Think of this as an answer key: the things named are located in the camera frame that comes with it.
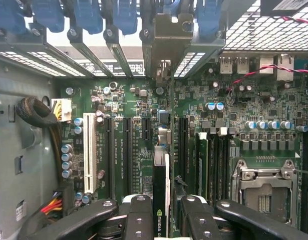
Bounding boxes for installed green RAM stick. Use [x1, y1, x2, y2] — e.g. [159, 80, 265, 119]
[195, 131, 210, 201]

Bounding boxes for long black expansion slot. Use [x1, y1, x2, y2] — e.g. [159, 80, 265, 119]
[122, 117, 132, 196]
[104, 117, 113, 199]

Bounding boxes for metal CPU socket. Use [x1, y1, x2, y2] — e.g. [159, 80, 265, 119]
[231, 158, 301, 224]

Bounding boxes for white PCI expansion slot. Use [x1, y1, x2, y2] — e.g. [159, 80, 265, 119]
[82, 112, 98, 194]

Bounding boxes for green Dell motherboard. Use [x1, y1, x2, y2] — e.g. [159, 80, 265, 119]
[60, 53, 308, 234]

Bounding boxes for white power connector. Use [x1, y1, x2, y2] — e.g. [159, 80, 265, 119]
[51, 98, 72, 123]

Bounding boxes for open black PC case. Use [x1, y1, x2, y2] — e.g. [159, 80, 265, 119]
[0, 0, 308, 240]

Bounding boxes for blue slot retention clip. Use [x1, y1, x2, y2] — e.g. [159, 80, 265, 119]
[113, 0, 139, 35]
[0, 0, 27, 36]
[194, 0, 220, 39]
[31, 0, 65, 34]
[73, 0, 104, 35]
[163, 0, 181, 15]

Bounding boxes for red yellow power wires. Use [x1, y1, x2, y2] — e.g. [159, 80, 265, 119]
[40, 190, 64, 216]

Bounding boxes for black sleeved cable bundle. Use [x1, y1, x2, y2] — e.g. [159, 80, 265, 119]
[15, 96, 59, 126]

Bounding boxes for red black twisted wire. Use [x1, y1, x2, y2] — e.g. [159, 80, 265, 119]
[226, 16, 308, 92]

